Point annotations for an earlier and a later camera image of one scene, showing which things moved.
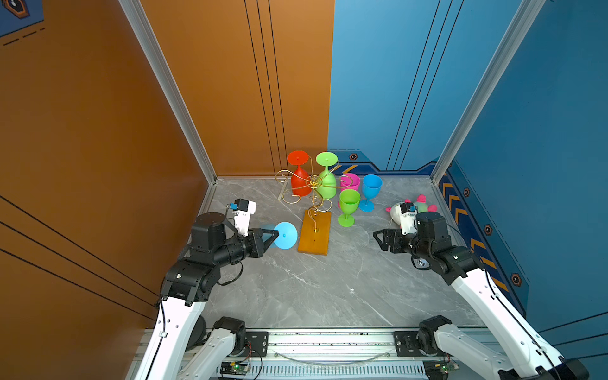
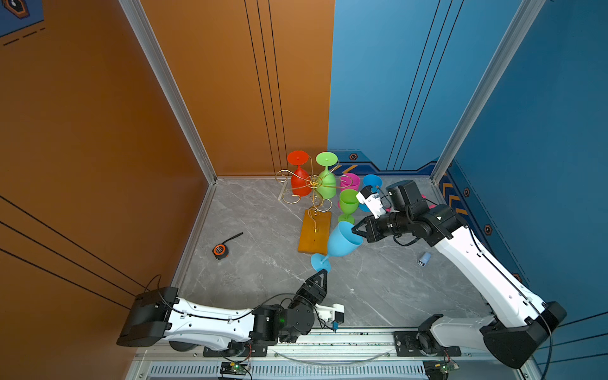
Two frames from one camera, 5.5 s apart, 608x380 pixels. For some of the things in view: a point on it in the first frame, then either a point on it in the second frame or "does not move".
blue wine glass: x=371 y=189 does not move
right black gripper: x=396 y=234 to x=370 y=233
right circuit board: x=438 y=370 does not move
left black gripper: x=258 y=246 to x=318 y=290
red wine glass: x=301 y=181 does not move
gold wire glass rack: x=317 y=184 does not move
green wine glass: x=349 y=202 does not move
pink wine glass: x=348 y=180 does not move
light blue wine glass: x=287 y=235 to x=343 y=241
